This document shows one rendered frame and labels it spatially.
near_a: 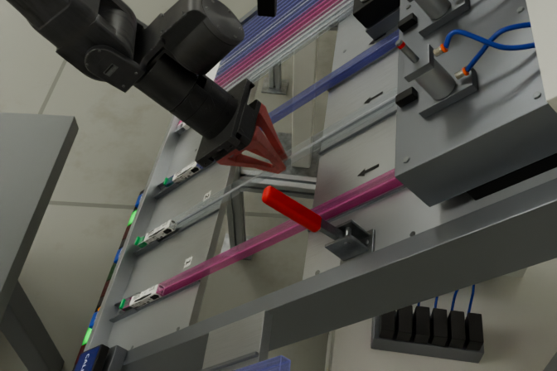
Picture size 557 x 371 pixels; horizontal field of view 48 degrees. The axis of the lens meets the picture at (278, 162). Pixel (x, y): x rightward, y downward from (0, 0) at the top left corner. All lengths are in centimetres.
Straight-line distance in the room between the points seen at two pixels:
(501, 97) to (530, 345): 63
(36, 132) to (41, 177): 13
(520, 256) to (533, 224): 4
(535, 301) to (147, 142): 142
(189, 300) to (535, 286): 59
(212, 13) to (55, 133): 77
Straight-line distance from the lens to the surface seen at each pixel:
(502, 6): 57
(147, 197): 103
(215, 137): 71
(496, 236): 50
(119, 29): 65
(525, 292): 111
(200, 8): 64
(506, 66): 51
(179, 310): 78
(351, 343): 100
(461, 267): 53
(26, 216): 124
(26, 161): 133
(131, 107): 229
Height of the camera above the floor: 151
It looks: 48 degrees down
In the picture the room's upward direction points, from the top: straight up
